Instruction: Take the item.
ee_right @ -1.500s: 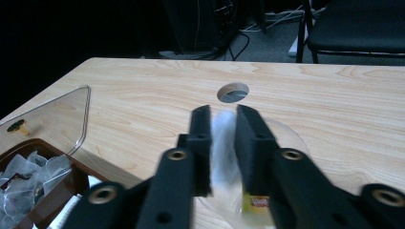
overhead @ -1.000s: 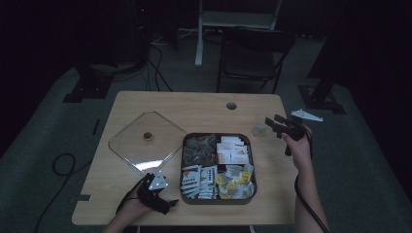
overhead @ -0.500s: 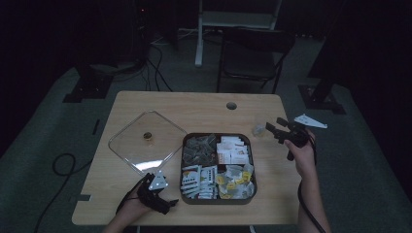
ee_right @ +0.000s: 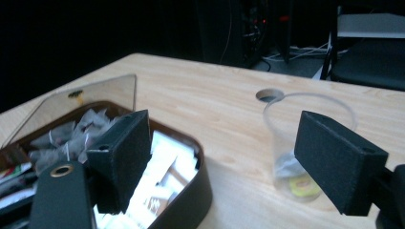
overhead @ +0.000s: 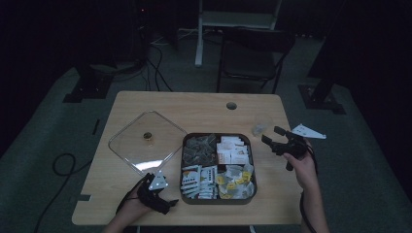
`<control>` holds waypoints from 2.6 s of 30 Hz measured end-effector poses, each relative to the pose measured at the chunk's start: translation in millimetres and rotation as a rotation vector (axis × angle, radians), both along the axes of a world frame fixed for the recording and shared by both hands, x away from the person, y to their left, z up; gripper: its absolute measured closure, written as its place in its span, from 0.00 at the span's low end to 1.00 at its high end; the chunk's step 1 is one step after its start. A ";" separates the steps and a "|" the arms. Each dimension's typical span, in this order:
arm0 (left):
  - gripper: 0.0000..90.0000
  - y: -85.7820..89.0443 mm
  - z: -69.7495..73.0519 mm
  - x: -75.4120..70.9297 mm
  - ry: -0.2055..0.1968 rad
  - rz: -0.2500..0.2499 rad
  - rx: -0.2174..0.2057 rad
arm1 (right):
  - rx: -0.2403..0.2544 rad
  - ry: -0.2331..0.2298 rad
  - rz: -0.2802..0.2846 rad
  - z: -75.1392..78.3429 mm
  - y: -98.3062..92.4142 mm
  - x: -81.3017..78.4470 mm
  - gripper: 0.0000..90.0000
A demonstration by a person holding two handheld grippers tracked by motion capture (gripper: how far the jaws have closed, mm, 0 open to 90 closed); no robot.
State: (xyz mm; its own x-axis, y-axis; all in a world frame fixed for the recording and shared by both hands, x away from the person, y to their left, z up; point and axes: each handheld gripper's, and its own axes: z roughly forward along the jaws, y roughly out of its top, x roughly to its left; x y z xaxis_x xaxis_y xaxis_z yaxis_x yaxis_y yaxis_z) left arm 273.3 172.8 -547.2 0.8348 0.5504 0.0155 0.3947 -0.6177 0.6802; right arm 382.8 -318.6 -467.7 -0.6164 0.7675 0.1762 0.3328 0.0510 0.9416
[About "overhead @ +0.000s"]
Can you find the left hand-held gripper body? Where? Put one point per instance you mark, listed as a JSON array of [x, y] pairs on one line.
[[158, 183]]

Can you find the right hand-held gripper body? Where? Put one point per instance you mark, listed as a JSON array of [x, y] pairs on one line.
[[294, 147]]

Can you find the square dark compartment tray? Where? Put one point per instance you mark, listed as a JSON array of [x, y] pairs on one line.
[[186, 201]]

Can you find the clear lid with gold knob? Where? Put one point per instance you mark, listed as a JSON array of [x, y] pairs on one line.
[[148, 136]]

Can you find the person's right hand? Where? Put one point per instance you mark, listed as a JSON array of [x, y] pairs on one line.
[[306, 171]]

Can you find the person's left hand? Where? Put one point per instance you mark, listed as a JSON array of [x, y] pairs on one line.
[[134, 207]]

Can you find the pile of striped white sachets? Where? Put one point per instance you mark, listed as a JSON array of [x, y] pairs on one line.
[[197, 183]]

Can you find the pile of plain white sachets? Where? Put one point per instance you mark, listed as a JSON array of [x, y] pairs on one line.
[[233, 150]]

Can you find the pile of yellow-tagged tea bags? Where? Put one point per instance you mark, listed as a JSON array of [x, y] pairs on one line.
[[234, 181]]

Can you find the pile of grey tea bags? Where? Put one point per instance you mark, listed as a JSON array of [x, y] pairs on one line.
[[198, 149]]

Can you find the black folding chair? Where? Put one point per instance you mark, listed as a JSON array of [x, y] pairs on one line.
[[249, 61]]

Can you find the small black floor strip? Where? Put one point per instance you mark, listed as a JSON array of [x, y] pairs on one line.
[[96, 126]]

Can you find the dark computer tower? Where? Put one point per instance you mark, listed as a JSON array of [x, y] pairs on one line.
[[141, 32]]

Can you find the black stand with base plate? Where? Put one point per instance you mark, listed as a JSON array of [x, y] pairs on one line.
[[320, 97], [89, 85]]

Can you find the white desk frame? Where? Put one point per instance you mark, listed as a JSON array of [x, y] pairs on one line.
[[199, 39]]

